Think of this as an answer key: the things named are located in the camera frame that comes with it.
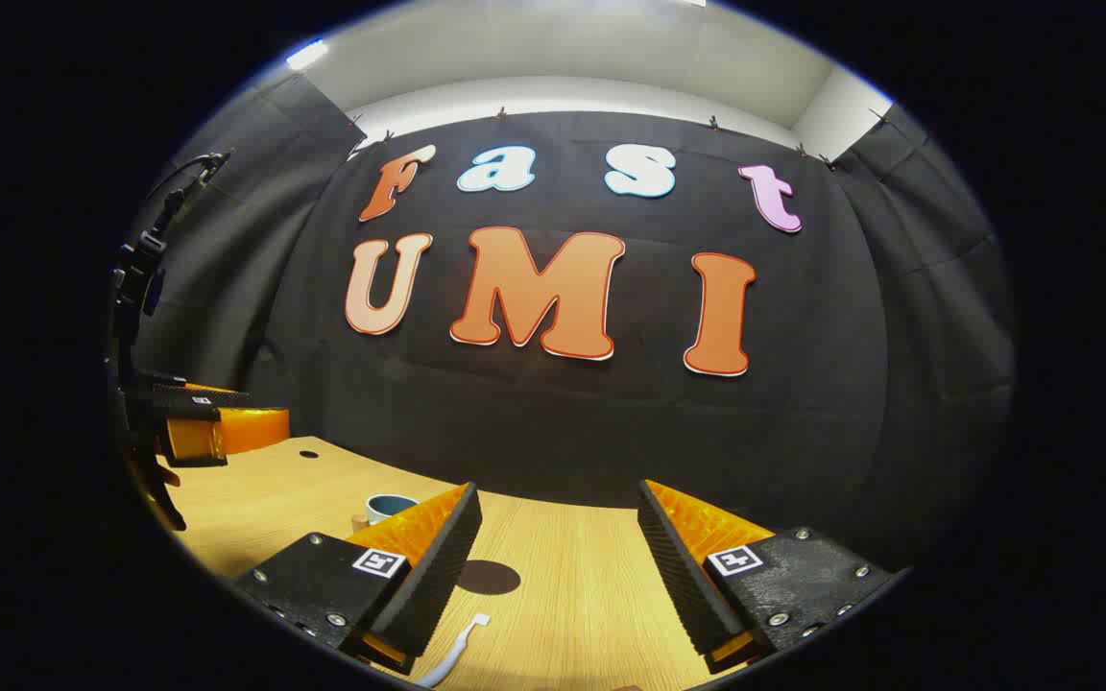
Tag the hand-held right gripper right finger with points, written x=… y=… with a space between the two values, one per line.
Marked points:
x=678 y=576

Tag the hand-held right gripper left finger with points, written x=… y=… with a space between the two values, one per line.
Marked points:
x=443 y=576

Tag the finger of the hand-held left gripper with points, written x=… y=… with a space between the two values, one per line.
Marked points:
x=246 y=430
x=198 y=395

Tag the dark brown round coaster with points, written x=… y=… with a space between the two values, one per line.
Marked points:
x=489 y=578

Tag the white toothbrush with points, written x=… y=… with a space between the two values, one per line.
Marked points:
x=457 y=648

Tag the wooden desktop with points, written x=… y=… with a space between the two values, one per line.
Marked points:
x=572 y=595

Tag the black backdrop cloth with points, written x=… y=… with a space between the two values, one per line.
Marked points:
x=563 y=432

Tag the ceiling light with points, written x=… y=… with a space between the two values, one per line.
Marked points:
x=308 y=54

